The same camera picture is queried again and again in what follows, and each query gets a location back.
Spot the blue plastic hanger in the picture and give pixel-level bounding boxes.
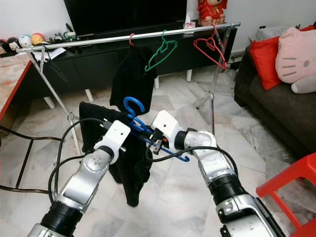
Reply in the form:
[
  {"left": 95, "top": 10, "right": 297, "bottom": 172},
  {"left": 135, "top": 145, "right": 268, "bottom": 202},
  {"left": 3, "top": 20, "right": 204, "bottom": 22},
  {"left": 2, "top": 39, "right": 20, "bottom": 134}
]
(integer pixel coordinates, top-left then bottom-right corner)
[{"left": 123, "top": 97, "right": 191, "bottom": 162}]

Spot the black garment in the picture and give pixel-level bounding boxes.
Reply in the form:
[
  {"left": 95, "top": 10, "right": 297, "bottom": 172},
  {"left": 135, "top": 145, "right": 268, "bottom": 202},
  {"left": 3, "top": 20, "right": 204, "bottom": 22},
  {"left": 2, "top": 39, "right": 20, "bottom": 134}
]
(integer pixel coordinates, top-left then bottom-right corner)
[
  {"left": 110, "top": 45, "right": 158, "bottom": 117},
  {"left": 79, "top": 101, "right": 154, "bottom": 207}
]

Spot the green plastic hanger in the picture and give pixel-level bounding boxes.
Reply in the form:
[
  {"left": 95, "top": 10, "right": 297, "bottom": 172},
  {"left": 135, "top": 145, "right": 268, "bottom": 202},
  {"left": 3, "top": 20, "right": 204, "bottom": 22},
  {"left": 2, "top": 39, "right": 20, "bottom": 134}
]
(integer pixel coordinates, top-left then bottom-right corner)
[{"left": 145, "top": 30, "right": 178, "bottom": 73}]

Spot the red plastic hanger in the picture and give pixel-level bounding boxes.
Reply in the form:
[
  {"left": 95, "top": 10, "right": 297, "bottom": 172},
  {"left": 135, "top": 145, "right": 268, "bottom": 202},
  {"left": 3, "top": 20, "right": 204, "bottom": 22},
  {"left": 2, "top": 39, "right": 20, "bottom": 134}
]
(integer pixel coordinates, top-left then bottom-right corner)
[{"left": 194, "top": 25, "right": 229, "bottom": 70}]

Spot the black TV cabinet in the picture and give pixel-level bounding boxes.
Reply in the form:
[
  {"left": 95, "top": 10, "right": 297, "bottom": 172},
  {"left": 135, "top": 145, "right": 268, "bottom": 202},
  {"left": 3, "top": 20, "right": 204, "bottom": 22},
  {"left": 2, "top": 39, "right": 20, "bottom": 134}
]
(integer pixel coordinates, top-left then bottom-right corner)
[{"left": 25, "top": 25, "right": 238, "bottom": 107}]

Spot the silver clothes rack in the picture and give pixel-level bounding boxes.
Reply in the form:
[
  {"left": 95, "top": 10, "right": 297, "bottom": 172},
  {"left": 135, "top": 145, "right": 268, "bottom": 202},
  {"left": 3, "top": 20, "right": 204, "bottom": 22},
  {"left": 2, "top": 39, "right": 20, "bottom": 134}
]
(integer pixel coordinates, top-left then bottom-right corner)
[{"left": 16, "top": 21, "right": 241, "bottom": 154}]

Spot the dark grey sofa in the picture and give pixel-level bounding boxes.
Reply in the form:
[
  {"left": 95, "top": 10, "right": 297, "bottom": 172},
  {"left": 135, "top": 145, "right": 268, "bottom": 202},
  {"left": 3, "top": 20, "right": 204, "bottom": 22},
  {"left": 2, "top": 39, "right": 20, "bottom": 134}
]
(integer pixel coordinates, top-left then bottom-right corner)
[{"left": 234, "top": 47, "right": 316, "bottom": 163}]

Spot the white pink tissue box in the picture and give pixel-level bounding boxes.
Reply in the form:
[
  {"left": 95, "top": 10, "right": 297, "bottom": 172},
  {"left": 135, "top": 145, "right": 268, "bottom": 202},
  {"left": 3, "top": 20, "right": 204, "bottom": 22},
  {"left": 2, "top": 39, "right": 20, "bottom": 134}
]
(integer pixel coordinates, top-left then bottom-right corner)
[{"left": 184, "top": 12, "right": 197, "bottom": 29}]

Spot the black flat television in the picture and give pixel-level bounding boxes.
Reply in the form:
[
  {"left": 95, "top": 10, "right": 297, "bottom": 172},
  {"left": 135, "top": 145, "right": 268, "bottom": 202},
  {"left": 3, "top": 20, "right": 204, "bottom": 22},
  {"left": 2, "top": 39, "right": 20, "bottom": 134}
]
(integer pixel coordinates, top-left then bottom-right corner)
[{"left": 63, "top": 0, "right": 188, "bottom": 36}]

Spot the white paper sheet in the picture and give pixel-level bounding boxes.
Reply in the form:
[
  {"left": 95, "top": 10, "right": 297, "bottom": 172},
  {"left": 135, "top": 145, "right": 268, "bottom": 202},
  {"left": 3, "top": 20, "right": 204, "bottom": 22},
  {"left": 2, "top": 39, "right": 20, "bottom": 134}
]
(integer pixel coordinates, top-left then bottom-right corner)
[{"left": 37, "top": 47, "right": 66, "bottom": 60}]

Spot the black green electronics kit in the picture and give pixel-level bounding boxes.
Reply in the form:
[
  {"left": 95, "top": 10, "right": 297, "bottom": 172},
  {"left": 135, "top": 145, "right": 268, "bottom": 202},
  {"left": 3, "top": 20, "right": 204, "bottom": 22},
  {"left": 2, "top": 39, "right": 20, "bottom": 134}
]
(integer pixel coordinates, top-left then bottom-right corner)
[{"left": 53, "top": 30, "right": 76, "bottom": 45}]

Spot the red cushion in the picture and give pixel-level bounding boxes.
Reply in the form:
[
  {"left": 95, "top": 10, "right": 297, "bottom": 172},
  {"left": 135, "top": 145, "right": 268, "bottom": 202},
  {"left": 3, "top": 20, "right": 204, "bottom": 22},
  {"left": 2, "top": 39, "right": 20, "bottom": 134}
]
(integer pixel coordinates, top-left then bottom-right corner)
[{"left": 249, "top": 36, "right": 286, "bottom": 91}]

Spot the red laughing Buddha statue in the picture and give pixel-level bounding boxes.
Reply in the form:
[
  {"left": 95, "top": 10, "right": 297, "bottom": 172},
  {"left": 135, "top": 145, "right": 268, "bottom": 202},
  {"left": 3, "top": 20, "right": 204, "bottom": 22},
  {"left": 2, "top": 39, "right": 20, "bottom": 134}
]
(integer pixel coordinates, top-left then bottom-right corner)
[{"left": 197, "top": 0, "right": 228, "bottom": 26}]

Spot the red plastic stool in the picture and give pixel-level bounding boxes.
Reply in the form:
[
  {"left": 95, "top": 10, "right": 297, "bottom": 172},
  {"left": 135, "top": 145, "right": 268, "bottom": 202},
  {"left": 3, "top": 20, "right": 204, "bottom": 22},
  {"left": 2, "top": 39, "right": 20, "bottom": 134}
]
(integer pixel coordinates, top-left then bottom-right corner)
[{"left": 257, "top": 152, "right": 316, "bottom": 237}]

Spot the marble table with red edge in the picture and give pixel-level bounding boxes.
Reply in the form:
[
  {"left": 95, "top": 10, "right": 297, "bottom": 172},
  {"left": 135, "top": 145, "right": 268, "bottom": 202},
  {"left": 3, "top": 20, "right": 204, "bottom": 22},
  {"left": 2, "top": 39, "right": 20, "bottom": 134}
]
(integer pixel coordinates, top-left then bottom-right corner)
[{"left": 0, "top": 53, "right": 65, "bottom": 194}]

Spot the yellow round plush toy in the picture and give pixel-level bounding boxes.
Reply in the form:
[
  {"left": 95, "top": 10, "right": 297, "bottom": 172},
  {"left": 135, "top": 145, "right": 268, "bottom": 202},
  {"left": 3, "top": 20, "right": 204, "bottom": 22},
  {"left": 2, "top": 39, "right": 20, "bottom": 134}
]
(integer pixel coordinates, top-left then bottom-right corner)
[{"left": 31, "top": 33, "right": 45, "bottom": 46}]

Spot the grey blanket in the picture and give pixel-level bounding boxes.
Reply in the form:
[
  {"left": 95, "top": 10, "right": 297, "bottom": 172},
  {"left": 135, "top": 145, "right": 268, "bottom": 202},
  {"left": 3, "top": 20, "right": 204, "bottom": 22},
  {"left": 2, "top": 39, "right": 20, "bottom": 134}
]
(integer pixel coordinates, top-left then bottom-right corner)
[{"left": 254, "top": 26, "right": 289, "bottom": 42}]

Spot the white round plush toy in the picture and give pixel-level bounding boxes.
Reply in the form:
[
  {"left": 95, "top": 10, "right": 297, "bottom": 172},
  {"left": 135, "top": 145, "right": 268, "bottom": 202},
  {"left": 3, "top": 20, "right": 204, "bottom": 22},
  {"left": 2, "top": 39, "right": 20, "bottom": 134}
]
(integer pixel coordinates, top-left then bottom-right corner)
[{"left": 19, "top": 35, "right": 32, "bottom": 48}]

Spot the pink cat face pillow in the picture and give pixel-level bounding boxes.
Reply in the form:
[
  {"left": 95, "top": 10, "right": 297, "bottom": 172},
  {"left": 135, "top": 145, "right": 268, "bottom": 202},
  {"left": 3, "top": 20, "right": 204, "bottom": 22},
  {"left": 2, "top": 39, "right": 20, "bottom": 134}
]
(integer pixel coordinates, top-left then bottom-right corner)
[{"left": 275, "top": 27, "right": 316, "bottom": 83}]

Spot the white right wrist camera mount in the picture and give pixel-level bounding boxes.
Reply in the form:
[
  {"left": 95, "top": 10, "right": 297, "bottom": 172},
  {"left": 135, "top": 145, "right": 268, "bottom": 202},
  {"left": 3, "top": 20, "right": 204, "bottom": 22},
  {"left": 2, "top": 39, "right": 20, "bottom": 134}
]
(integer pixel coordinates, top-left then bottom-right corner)
[{"left": 152, "top": 110, "right": 186, "bottom": 146}]

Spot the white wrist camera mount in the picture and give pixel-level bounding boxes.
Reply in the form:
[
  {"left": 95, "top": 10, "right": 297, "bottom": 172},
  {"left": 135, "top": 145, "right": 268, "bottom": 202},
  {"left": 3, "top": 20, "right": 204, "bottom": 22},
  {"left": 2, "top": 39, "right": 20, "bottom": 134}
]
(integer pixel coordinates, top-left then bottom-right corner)
[
  {"left": 95, "top": 120, "right": 131, "bottom": 163},
  {"left": 152, "top": 110, "right": 186, "bottom": 146}
]

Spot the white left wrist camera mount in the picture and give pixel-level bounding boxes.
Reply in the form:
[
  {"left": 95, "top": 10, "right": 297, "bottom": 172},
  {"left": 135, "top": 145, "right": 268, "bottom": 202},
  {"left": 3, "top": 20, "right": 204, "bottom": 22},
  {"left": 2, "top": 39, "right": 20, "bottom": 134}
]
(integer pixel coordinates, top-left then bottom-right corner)
[{"left": 95, "top": 120, "right": 131, "bottom": 163}]

